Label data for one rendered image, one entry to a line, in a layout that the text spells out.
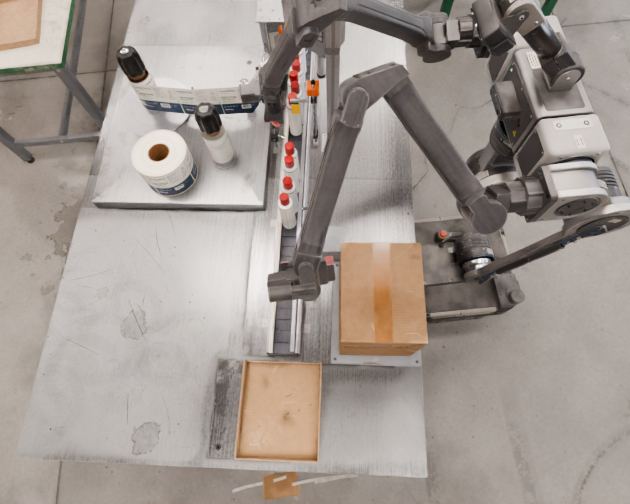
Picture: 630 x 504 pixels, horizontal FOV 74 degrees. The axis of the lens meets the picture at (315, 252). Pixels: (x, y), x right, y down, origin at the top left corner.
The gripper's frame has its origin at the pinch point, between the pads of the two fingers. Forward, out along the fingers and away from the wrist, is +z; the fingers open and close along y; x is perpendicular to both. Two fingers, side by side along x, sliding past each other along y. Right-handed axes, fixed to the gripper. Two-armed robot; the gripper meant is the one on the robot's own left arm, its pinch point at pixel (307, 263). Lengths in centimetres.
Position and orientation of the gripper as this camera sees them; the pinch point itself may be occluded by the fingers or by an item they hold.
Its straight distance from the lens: 118.8
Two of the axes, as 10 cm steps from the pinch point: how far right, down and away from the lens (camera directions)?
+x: 1.2, 9.4, 3.1
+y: -9.9, 1.2, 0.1
